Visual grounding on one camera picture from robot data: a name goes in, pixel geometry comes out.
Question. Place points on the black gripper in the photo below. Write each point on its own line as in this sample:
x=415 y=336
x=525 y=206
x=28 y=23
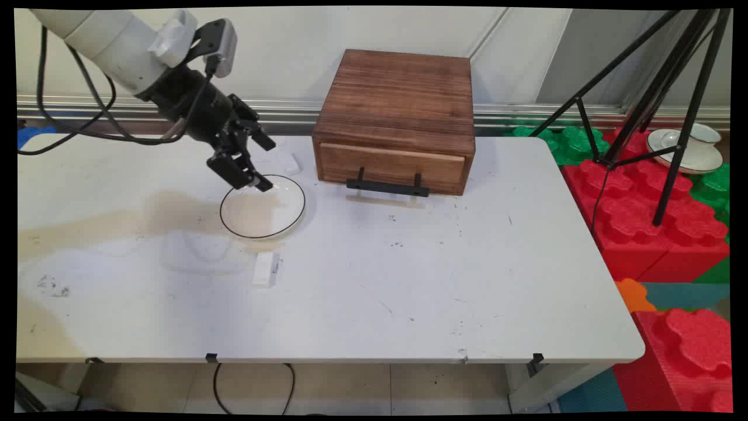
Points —
x=196 y=108

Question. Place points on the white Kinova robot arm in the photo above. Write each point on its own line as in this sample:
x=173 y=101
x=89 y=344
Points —
x=111 y=41

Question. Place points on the small white cutlery rest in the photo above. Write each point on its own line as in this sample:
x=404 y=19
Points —
x=288 y=164

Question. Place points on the white plate with black rim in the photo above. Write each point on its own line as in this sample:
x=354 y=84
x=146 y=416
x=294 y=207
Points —
x=257 y=216

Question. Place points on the long white cutlery rest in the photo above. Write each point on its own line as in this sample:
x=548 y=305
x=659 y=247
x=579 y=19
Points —
x=264 y=270

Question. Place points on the dark wooden drawer cabinet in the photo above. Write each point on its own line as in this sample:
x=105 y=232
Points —
x=397 y=99

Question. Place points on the blue object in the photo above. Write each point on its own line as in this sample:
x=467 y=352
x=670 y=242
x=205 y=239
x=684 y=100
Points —
x=34 y=135

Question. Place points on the green foam block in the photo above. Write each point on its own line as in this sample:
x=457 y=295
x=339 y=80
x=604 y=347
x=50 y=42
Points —
x=570 y=146
x=713 y=187

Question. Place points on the white table leg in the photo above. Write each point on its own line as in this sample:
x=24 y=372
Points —
x=549 y=389

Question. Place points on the large red foam block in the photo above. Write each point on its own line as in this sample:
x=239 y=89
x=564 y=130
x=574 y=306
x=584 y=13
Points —
x=637 y=222

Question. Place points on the orange foam piece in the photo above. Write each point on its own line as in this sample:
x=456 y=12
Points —
x=634 y=295

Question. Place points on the blue foam mat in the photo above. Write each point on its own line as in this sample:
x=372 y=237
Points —
x=593 y=394

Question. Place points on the black tripod stand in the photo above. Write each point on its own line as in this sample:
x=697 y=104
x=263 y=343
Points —
x=681 y=117

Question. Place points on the white saucer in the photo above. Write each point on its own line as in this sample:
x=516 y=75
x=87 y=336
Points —
x=698 y=159

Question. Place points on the white cup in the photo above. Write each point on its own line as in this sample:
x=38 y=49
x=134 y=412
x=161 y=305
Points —
x=707 y=134

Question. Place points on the teal foam mat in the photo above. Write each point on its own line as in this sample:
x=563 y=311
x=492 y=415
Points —
x=689 y=295

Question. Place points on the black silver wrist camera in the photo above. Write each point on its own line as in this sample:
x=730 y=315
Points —
x=222 y=41

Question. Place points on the metal wall rail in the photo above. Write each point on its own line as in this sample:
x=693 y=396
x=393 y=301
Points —
x=526 y=114

